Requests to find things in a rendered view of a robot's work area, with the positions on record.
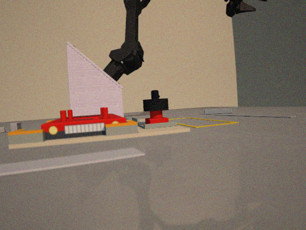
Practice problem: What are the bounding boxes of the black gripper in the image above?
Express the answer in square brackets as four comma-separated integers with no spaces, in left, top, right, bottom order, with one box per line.
[226,0,256,17]

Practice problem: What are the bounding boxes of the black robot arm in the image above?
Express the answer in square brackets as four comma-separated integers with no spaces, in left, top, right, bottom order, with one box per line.
[104,0,150,82]

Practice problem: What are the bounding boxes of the black tyre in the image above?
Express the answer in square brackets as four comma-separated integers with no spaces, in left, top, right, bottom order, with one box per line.
[143,98,169,111]

